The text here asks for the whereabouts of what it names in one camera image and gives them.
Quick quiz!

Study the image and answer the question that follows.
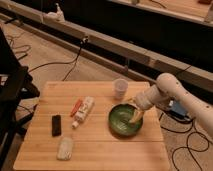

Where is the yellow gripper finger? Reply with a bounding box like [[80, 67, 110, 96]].
[[129, 111, 144, 123], [126, 97, 135, 103]]

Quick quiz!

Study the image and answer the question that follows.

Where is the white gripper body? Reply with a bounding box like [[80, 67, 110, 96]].
[[134, 85, 168, 110]]

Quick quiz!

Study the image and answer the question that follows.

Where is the black eraser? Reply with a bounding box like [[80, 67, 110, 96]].
[[52, 115, 61, 137]]

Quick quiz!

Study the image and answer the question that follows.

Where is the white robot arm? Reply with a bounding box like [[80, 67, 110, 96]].
[[130, 73, 213, 139]]

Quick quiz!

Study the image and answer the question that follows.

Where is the green bowl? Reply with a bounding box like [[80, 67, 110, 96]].
[[108, 104, 143, 136]]

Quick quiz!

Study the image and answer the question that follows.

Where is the blue power box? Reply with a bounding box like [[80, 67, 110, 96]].
[[169, 100, 188, 120]]

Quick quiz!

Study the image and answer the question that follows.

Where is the white tube with cap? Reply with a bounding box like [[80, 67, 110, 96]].
[[72, 96, 94, 129]]

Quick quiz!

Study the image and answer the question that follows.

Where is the orange marker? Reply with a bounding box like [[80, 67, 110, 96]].
[[70, 99, 83, 117]]

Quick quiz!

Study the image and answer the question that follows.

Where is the black stand left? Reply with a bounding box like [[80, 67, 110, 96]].
[[0, 28, 40, 171]]

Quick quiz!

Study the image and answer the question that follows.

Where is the black cable right floor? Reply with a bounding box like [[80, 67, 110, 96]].
[[158, 111, 213, 171]]

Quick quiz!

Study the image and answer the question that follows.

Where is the black floor cable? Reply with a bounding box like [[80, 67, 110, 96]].
[[28, 36, 90, 82]]

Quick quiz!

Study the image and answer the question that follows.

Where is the white object on rail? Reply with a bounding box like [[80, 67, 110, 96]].
[[46, 4, 65, 22]]

